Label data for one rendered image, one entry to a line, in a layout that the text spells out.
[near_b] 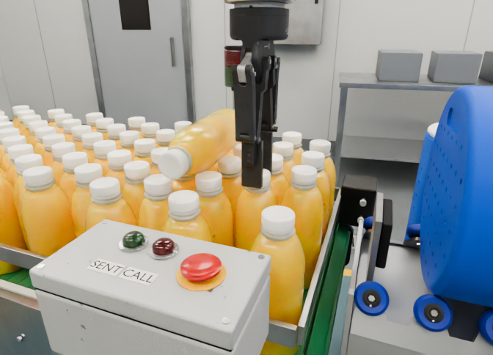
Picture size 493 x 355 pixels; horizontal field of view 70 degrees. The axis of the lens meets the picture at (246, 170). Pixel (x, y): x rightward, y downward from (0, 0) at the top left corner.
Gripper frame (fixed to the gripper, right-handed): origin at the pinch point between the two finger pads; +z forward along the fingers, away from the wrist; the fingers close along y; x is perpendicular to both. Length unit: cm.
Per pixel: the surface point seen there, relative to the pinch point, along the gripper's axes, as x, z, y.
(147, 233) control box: 5.6, 2.3, -19.5
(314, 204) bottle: -8.5, 6.6, 1.6
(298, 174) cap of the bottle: -5.9, 2.2, 1.7
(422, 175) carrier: -30, 21, 58
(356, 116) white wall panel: 4, 69, 337
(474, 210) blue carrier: -26.0, -0.7, -8.2
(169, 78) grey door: 210, 36, 307
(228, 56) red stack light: 20.9, -11.1, 38.6
